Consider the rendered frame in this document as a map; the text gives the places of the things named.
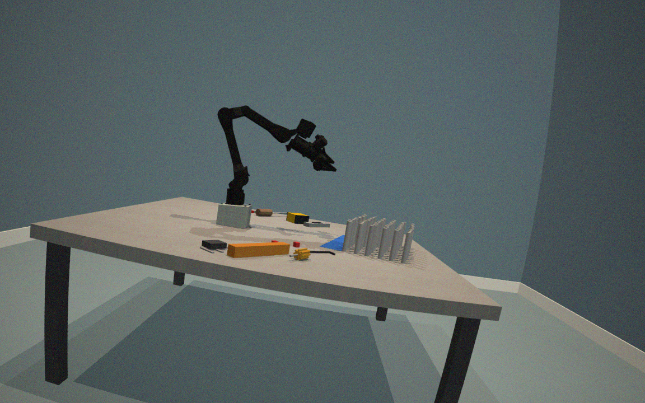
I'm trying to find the blue tape strip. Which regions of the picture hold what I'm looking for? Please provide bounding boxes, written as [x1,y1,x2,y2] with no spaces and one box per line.
[320,235,345,251]

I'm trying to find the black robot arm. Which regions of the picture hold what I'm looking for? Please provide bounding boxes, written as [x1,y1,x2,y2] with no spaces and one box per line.
[218,105,328,205]

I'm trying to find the orange rectangular block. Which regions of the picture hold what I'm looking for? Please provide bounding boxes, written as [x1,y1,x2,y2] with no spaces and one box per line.
[227,242,290,258]

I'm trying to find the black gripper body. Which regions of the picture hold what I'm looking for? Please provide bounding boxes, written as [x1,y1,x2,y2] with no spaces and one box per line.
[300,142,326,171]

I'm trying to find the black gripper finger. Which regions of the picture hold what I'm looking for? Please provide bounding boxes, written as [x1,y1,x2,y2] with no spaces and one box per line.
[319,157,336,172]
[321,148,334,164]

